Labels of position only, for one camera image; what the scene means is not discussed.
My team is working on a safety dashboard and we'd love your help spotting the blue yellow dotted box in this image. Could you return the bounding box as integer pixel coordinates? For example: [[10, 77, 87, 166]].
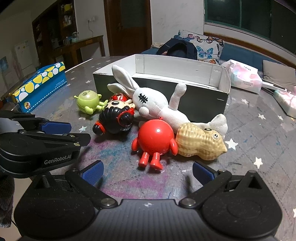
[[11, 62, 67, 113]]

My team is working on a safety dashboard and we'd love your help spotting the dark blue backpack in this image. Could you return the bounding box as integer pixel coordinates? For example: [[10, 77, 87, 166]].
[[156, 39, 198, 60]]

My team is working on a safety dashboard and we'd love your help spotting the white plush rabbit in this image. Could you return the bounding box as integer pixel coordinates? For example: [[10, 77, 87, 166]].
[[107, 65, 231, 137]]

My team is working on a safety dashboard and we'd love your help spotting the red round robot toy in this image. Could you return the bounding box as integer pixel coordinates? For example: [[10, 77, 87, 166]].
[[132, 119, 178, 170]]

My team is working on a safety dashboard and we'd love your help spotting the white refrigerator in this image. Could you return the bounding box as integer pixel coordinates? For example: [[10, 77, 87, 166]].
[[14, 40, 33, 70]]

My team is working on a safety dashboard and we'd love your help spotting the pink white tissue pack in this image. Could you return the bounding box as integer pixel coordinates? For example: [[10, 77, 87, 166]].
[[222, 59, 263, 94]]

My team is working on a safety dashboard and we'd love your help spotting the butterfly print pillow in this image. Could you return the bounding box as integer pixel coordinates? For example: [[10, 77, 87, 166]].
[[174, 30, 224, 65]]

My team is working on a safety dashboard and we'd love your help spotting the grey cushion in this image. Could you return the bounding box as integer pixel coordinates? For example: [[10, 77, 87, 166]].
[[262, 60, 295, 92]]

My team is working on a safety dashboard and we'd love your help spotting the dark wooden door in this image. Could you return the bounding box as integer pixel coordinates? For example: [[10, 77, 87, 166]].
[[104, 0, 152, 56]]

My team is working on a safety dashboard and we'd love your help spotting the dark wooden side table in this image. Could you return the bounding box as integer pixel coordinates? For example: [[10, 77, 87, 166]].
[[49, 35, 106, 67]]

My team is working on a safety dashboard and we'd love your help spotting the green one-eyed monster toy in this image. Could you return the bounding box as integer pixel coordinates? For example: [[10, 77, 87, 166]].
[[74, 90, 108, 115]]

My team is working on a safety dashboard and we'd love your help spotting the grey white cardboard box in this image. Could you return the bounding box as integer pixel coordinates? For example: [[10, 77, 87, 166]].
[[93, 54, 231, 123]]

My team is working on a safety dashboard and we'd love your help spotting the black haired doll figure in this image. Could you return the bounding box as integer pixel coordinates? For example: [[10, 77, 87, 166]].
[[92, 93, 135, 136]]

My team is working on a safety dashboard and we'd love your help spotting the star patterned grey tablecloth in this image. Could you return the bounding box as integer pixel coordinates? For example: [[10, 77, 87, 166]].
[[14, 67, 295, 240]]

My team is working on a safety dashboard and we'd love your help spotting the beige peanut toy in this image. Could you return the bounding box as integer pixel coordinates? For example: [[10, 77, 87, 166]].
[[175, 123, 227, 161]]

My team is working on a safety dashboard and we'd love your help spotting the dark window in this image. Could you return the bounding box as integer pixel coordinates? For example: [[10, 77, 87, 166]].
[[205, 1, 295, 52]]

